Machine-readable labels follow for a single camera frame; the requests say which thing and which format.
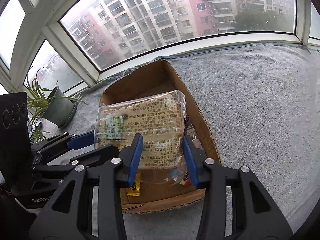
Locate open cardboard box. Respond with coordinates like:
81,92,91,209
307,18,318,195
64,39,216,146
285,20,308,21
95,60,220,214

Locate black camera module left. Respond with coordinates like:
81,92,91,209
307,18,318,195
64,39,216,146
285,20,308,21
1,92,32,185

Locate yellow candy packet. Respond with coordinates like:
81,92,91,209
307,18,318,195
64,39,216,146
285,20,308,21
126,172,141,197

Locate green potted spider plant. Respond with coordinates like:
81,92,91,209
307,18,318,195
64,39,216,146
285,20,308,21
25,77,85,143

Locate bagged sliced bread loaf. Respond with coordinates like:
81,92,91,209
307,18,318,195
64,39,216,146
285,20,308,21
94,90,187,185

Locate red striped snack packet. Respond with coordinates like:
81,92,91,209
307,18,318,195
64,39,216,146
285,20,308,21
180,174,191,185

